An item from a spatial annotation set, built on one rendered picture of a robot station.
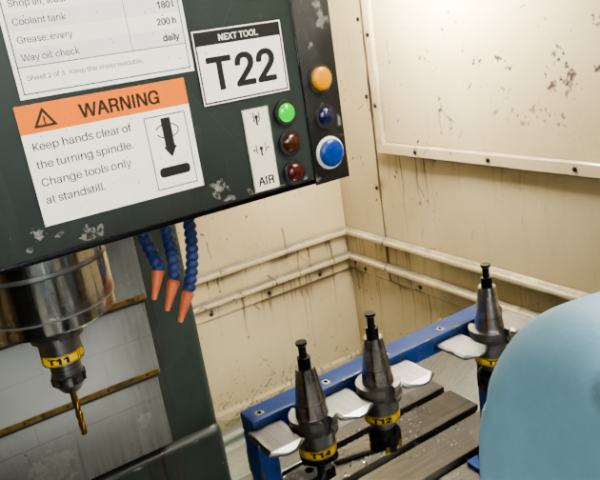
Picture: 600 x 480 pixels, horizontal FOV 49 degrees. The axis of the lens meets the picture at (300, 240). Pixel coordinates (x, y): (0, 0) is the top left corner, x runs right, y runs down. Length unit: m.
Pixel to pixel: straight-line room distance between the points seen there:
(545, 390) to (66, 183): 0.50
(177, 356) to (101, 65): 0.95
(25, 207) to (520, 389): 0.49
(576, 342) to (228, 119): 0.54
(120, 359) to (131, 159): 0.80
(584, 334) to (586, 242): 1.27
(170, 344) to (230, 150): 0.84
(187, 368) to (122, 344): 0.18
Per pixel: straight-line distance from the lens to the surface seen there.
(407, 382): 0.96
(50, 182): 0.62
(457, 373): 1.76
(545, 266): 1.54
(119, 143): 0.64
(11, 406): 1.37
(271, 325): 2.01
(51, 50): 0.62
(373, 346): 0.90
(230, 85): 0.68
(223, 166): 0.68
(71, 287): 0.78
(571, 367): 0.18
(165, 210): 0.66
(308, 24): 0.72
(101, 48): 0.63
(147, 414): 1.47
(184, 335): 1.47
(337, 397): 0.94
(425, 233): 1.78
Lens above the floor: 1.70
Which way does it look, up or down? 17 degrees down
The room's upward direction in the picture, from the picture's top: 9 degrees counter-clockwise
